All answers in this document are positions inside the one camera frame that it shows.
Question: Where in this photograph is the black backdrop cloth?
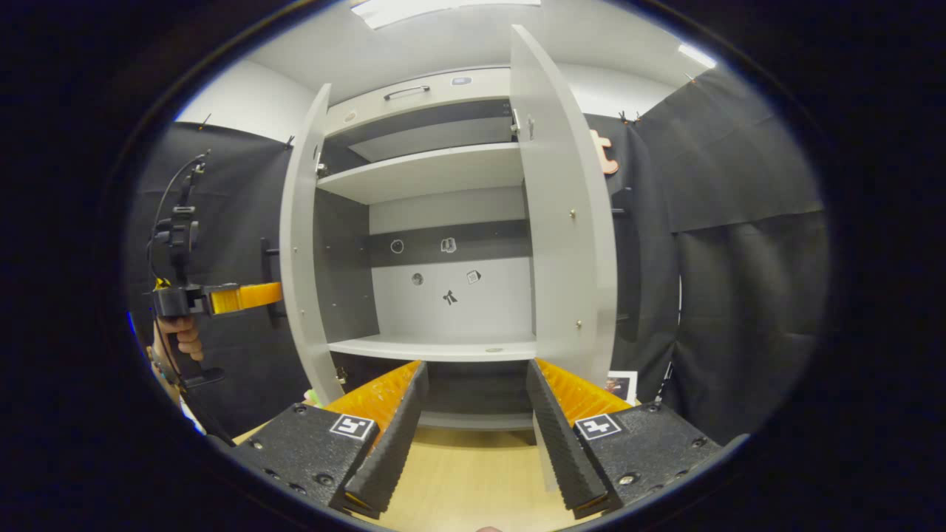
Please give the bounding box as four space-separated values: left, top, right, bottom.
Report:
126 68 828 444

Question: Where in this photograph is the white shoe cabinet door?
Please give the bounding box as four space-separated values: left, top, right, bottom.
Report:
279 83 346 406
510 24 619 494

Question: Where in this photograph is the black cable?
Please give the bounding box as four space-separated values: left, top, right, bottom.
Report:
146 151 211 285

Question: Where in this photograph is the small ceiling light panel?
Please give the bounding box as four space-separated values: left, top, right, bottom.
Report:
678 43 718 69

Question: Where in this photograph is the small white-framed printed card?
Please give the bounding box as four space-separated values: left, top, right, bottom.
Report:
605 371 639 403

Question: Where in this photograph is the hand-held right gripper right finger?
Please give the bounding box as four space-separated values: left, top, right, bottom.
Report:
526 358 725 520

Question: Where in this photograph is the white cabinet shelf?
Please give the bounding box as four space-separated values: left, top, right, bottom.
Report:
316 143 525 205
327 332 539 363

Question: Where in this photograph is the white double-door shoe cabinet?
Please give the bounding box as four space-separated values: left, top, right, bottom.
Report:
312 65 540 433

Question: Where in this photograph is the white cabinet top drawer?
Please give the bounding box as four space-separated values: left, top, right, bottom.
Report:
325 66 512 137

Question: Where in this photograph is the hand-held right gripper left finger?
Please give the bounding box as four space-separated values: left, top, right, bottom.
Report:
235 360 430 520

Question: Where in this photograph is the black door handle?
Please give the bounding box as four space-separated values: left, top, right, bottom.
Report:
259 237 287 330
610 186 641 342

